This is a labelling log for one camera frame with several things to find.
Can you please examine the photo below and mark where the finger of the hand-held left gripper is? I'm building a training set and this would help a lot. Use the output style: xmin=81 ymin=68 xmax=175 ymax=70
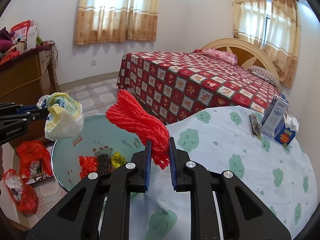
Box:
xmin=0 ymin=102 xmax=48 ymax=114
xmin=0 ymin=110 xmax=49 ymax=130

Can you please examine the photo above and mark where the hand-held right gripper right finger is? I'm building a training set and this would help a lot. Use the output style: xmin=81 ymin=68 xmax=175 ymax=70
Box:
xmin=169 ymin=137 xmax=292 ymax=240

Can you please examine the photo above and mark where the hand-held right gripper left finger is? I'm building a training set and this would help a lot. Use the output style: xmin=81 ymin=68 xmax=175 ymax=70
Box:
xmin=26 ymin=139 xmax=152 ymax=240

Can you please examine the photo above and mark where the yellow wrapper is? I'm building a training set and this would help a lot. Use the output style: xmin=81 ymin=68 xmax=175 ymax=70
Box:
xmin=111 ymin=151 xmax=127 ymax=168

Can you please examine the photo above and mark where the white yellow plastic bag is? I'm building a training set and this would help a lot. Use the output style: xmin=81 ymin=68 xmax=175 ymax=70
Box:
xmin=37 ymin=92 xmax=85 ymax=141

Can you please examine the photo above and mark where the black foam net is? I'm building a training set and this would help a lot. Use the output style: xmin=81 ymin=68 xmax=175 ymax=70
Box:
xmin=97 ymin=154 xmax=112 ymax=175

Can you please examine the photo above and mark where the red foam net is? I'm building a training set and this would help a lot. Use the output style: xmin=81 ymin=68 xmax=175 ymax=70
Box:
xmin=105 ymin=89 xmax=170 ymax=170

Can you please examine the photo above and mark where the teal round basin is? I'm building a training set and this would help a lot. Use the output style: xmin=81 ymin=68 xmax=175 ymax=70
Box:
xmin=51 ymin=114 xmax=153 ymax=193

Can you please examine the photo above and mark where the wooden cabinet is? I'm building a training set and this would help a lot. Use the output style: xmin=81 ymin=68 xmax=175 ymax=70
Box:
xmin=0 ymin=42 xmax=59 ymax=105

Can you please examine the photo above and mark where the printed cardboard floor box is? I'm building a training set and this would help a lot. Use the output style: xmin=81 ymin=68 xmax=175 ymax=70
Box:
xmin=15 ymin=145 xmax=54 ymax=185

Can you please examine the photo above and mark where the round table with tablecloth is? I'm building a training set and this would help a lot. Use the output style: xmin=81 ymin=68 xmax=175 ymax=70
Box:
xmin=129 ymin=105 xmax=314 ymax=240

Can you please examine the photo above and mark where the flat red box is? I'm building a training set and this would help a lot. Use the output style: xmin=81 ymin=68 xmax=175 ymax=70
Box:
xmin=0 ymin=50 xmax=20 ymax=64

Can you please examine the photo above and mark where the red bag with clear bag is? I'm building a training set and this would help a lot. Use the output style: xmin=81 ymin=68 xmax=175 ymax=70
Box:
xmin=2 ymin=169 xmax=39 ymax=215

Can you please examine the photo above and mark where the tall white box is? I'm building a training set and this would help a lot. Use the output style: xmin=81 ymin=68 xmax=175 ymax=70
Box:
xmin=26 ymin=26 xmax=38 ymax=50

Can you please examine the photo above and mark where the purple cloth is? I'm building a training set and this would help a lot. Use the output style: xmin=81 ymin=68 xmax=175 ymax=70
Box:
xmin=0 ymin=27 xmax=14 ymax=52

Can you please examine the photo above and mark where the red white open box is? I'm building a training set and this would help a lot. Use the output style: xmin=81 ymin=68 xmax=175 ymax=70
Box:
xmin=10 ymin=19 xmax=39 ymax=40

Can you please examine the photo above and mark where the bed with red quilt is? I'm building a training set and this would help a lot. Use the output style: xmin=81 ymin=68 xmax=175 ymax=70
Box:
xmin=116 ymin=51 xmax=282 ymax=125

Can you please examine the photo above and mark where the dark snack packet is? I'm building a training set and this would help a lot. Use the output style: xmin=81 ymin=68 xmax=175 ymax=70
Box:
xmin=249 ymin=112 xmax=262 ymax=140

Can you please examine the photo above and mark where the white grey milk carton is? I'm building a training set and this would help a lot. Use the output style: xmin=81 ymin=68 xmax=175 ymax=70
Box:
xmin=260 ymin=95 xmax=289 ymax=137

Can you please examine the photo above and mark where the blue white gable carton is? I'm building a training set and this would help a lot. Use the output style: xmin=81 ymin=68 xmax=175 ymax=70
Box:
xmin=274 ymin=116 xmax=299 ymax=147

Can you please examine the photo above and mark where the pink pillow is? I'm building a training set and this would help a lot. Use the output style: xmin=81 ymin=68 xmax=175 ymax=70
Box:
xmin=202 ymin=49 xmax=238 ymax=65

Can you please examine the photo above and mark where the striped pillow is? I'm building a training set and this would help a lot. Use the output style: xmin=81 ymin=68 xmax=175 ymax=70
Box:
xmin=250 ymin=65 xmax=280 ymax=87

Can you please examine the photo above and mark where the cream wooden bed headboard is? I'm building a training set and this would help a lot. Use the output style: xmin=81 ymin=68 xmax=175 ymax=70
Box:
xmin=201 ymin=38 xmax=282 ymax=90

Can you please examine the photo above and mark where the wide beige patterned curtain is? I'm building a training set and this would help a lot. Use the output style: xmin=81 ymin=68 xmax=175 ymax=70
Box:
xmin=73 ymin=0 xmax=162 ymax=46

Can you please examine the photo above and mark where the glass window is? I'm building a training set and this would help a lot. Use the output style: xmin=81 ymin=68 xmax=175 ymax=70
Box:
xmin=265 ymin=0 xmax=273 ymax=45

